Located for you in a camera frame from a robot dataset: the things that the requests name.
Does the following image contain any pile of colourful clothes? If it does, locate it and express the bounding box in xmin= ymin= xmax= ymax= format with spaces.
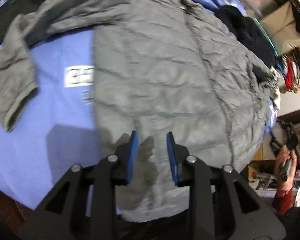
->
xmin=281 ymin=0 xmax=300 ymax=94

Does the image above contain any blue patterned bed sheet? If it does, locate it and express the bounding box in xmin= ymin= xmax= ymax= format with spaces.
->
xmin=0 ymin=0 xmax=278 ymax=215

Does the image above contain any black white patterned garment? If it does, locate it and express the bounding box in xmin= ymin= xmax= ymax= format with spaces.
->
xmin=270 ymin=66 xmax=281 ymax=111

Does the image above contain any dark navy fleece garment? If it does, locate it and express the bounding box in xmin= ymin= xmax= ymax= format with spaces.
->
xmin=215 ymin=5 xmax=276 ymax=69

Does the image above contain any grey puffer jacket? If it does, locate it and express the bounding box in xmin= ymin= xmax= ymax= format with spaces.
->
xmin=0 ymin=0 xmax=275 ymax=222

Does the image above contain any person's right hand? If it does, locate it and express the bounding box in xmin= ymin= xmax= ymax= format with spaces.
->
xmin=274 ymin=144 xmax=298 ymax=192

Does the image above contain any beige fabric storage bag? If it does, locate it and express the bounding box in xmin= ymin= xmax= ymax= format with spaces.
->
xmin=260 ymin=0 xmax=300 ymax=56

